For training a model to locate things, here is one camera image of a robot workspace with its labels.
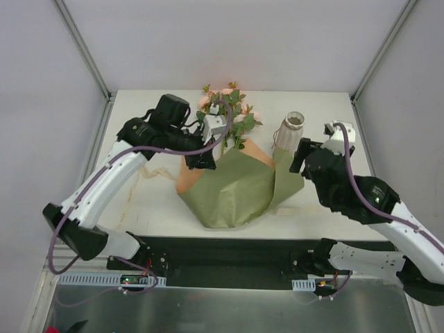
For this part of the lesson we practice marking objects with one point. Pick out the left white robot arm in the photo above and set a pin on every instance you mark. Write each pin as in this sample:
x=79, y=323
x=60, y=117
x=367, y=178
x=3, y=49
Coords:
x=75, y=220

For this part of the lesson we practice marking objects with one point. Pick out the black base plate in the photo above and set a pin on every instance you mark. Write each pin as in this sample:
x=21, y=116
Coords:
x=258, y=264

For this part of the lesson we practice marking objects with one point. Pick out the aluminium front rail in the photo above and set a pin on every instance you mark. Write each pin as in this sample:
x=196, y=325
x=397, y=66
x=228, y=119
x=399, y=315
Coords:
x=63, y=255

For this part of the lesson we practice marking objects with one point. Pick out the left aluminium frame post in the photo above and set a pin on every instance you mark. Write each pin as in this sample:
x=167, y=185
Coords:
x=82, y=48

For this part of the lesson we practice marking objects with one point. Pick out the left white cable duct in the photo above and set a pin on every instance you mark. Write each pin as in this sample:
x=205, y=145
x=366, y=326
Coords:
x=111, y=280

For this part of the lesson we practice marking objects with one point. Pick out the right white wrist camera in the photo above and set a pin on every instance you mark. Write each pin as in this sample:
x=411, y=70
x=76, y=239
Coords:
x=336, y=141

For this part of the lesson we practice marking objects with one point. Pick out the red object at bottom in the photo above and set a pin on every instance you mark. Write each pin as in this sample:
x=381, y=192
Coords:
x=51, y=329

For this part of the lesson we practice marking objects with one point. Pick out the black object at bottom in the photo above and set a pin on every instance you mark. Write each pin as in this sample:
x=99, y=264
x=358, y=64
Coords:
x=77, y=327

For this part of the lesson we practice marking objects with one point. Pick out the right white cable duct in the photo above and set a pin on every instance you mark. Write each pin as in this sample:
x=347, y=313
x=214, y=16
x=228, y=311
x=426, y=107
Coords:
x=311, y=284

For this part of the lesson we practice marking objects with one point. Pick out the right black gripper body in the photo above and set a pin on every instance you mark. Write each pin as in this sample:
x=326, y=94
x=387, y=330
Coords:
x=309, y=157

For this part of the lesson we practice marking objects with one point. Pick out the white ribbed vase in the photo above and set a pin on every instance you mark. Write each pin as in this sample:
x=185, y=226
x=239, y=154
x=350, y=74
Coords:
x=289, y=134

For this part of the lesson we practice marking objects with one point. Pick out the right aluminium frame post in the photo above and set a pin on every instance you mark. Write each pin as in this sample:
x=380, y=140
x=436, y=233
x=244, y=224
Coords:
x=395, y=29

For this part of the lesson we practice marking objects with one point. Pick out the white cable duct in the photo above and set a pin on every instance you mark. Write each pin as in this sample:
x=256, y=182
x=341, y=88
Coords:
x=311, y=284
x=111, y=280

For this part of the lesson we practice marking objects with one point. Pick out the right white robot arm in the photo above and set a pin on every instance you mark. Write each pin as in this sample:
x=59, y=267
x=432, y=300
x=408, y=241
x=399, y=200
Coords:
x=416, y=262

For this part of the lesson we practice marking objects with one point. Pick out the pink flowers with green leaves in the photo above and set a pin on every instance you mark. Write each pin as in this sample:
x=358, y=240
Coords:
x=244, y=117

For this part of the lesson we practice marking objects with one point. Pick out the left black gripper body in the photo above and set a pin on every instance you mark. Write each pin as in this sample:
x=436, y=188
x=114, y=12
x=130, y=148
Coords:
x=198, y=158

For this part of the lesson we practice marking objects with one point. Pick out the aluminium frame post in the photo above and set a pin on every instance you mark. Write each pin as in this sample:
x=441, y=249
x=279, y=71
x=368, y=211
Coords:
x=395, y=29
x=82, y=48

